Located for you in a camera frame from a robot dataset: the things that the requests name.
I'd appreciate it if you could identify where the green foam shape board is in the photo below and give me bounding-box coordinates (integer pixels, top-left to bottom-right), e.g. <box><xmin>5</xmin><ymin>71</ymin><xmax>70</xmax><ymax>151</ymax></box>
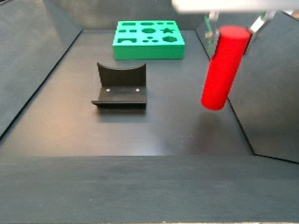
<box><xmin>112</xmin><ymin>20</ymin><xmax>184</xmax><ymax>60</ymax></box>

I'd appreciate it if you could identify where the black curved holder stand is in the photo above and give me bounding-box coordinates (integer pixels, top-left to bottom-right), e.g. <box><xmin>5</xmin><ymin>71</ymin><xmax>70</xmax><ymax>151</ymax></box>
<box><xmin>90</xmin><ymin>63</ymin><xmax>146</xmax><ymax>109</ymax></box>

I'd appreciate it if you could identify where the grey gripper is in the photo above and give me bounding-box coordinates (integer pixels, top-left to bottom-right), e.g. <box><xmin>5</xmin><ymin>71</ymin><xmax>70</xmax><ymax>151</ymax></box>
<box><xmin>172</xmin><ymin>0</ymin><xmax>299</xmax><ymax>57</ymax></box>

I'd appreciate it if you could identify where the red cylinder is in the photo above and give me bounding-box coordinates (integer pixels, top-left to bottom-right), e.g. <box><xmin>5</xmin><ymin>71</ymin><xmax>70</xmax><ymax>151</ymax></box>
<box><xmin>200</xmin><ymin>25</ymin><xmax>250</xmax><ymax>110</ymax></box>

